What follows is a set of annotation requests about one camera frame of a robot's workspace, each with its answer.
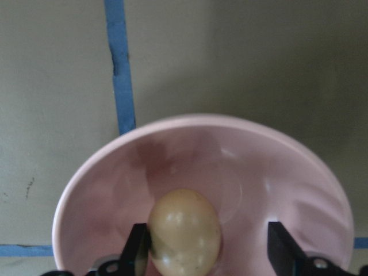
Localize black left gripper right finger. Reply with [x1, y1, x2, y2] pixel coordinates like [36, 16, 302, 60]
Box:
[267, 221, 351, 276]

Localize beige egg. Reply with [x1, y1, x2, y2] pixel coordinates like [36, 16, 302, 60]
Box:
[148, 189, 221, 275]

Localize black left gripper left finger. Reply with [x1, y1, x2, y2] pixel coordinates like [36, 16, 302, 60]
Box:
[44, 223, 150, 275]

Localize pink bowl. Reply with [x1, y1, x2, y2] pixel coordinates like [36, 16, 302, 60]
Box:
[52, 115, 354, 275]

